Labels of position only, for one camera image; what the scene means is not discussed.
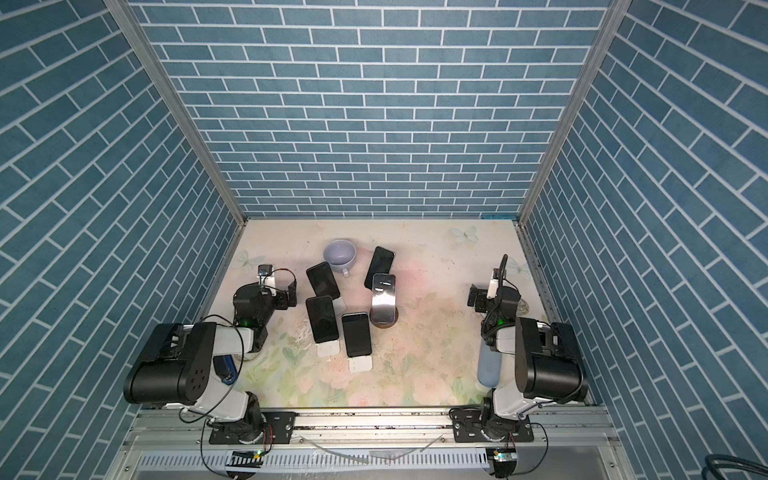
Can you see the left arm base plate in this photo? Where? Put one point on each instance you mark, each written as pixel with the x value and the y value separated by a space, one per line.
pixel 270 428

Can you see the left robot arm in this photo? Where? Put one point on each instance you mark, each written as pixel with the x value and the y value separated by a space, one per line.
pixel 196 367

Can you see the teal-edged phone on round stand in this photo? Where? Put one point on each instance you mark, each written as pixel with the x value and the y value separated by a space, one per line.
pixel 381 262

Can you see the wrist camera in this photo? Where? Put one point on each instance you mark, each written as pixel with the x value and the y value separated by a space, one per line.
pixel 264 274
pixel 493 286

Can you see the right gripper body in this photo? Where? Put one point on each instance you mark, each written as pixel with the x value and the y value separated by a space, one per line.
pixel 483 303

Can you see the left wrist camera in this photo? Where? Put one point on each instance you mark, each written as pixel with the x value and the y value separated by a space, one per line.
pixel 264 274

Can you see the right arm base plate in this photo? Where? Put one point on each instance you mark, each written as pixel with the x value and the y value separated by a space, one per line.
pixel 473 425

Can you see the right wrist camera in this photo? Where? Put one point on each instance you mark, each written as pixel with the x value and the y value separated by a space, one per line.
pixel 493 286

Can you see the purple-cased black phone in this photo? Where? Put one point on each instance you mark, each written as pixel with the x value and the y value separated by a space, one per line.
pixel 384 295

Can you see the white stand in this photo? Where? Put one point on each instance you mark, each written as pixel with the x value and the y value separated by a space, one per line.
pixel 339 306
pixel 328 349
pixel 360 364

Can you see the wooden base metal stand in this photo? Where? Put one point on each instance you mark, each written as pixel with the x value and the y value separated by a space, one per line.
pixel 383 322

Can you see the blue glasses case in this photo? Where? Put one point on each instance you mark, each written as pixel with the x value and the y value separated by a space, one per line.
pixel 489 366

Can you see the lavender mug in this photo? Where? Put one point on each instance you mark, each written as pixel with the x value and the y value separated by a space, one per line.
pixel 341 255

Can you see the aluminium rail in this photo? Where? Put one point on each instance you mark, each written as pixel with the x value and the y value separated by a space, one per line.
pixel 401 427

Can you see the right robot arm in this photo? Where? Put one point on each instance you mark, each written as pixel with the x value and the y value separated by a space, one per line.
pixel 524 363

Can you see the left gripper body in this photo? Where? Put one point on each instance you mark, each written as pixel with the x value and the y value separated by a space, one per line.
pixel 281 303

